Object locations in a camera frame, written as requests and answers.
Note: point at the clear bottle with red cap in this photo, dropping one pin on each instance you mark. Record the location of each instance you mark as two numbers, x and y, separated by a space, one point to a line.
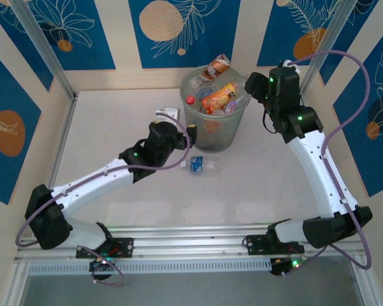
190 99

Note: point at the orange drink bottle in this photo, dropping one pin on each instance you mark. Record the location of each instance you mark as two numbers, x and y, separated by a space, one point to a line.
217 97

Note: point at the brown coffee drink bottle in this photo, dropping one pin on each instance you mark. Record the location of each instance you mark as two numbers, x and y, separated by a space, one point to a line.
214 68

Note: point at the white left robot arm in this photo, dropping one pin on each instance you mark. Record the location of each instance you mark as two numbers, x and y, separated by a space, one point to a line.
95 188

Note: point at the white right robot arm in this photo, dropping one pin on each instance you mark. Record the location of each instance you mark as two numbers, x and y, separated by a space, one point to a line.
312 165

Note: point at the grey mesh waste bin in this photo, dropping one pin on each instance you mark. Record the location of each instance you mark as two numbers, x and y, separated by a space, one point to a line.
217 140

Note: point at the wide aluminium cross beam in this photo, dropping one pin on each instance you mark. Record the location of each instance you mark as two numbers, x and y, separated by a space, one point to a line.
185 248

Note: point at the aluminium side rail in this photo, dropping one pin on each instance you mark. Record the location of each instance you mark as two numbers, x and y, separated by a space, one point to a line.
304 99
62 137

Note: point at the aluminium frame post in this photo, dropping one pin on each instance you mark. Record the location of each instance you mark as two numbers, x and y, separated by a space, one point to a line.
44 51
365 290
14 287
332 41

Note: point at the narrow aluminium cross rail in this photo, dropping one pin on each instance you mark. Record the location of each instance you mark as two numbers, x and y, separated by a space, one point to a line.
178 230

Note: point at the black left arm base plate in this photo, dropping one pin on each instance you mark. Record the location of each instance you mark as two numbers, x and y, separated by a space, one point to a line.
127 247

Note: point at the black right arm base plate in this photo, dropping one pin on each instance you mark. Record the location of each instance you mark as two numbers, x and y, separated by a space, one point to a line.
253 245

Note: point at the aluminium lower frame post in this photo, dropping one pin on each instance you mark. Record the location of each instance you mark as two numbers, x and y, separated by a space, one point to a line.
14 287
365 290

